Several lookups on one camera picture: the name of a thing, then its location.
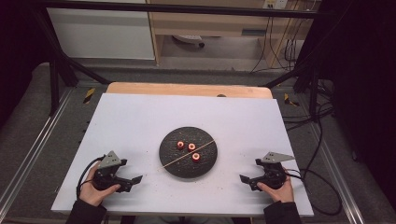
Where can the yellow black tape mark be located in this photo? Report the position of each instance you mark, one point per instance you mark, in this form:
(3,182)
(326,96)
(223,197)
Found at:
(89,95)

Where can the wooden table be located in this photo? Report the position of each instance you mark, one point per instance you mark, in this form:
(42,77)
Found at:
(174,89)

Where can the aluminium floor rail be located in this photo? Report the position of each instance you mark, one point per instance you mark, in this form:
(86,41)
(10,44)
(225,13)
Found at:
(34,146)
(333,165)

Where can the white power strip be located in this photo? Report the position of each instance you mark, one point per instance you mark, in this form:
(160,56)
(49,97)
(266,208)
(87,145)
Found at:
(188,38)

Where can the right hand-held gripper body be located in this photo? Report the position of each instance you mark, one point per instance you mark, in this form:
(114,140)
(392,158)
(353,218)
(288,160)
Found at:
(274,175)

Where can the red hawthorn piece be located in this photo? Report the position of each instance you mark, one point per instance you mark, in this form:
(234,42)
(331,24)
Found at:
(180,144)
(191,146)
(195,157)

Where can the white wall outlet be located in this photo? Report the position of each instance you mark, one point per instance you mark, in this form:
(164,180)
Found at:
(275,3)

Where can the black metal frame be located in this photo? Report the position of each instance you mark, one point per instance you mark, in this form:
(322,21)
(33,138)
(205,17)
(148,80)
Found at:
(174,7)

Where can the black speckled round plate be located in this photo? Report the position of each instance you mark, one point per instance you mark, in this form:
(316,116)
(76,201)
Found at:
(177,166)

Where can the white cabinet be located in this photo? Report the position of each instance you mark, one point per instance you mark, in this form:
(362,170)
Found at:
(99,34)

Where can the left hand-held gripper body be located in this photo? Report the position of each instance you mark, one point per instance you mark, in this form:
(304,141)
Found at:
(107,174)

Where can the thin wooden skewer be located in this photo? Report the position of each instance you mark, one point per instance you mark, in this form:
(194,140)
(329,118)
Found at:
(174,162)

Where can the dark curtain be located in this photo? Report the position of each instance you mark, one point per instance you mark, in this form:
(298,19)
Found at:
(364,77)
(15,46)

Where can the person's right hand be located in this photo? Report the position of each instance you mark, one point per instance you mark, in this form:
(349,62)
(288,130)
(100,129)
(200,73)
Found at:
(283,194)

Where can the white board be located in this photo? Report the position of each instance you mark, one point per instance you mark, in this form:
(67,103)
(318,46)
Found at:
(130,124)

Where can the person's left hand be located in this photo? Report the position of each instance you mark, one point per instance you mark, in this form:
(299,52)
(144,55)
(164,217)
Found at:
(91,193)

